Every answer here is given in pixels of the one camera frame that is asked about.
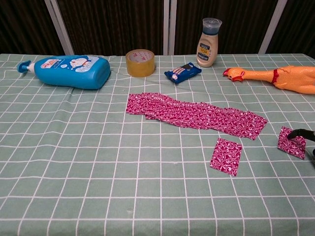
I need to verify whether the small pink cloth square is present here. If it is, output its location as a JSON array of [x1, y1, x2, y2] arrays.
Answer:
[[209, 137, 243, 177]]

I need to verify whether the pink cloth piece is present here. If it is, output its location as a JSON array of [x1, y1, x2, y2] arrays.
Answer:
[[277, 126, 307, 160]]

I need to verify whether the long pink patterned cloth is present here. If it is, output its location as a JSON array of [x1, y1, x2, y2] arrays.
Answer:
[[126, 92, 268, 141]]

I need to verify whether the beige sauce bottle clear cap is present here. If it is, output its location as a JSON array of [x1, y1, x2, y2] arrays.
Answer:
[[196, 17, 222, 68]]

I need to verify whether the orange rubber chicken toy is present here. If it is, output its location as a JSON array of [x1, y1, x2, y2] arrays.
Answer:
[[222, 64, 315, 95]]

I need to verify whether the white frame post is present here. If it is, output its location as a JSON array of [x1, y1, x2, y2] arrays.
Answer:
[[163, 0, 177, 56], [44, 0, 75, 56], [258, 0, 288, 54]]

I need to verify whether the green checked tablecloth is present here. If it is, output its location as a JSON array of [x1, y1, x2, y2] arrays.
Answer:
[[0, 53, 315, 236]]

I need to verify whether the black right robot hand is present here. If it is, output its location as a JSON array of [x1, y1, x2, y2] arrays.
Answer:
[[287, 127, 315, 166]]

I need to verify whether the clear packing tape roll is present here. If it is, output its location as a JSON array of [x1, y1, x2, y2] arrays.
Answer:
[[125, 48, 156, 78]]

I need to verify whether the blue pump lotion bottle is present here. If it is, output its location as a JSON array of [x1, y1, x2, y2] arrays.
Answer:
[[17, 55, 111, 90]]

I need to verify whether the blue snack packet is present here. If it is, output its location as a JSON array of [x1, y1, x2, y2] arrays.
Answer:
[[164, 62, 202, 85]]

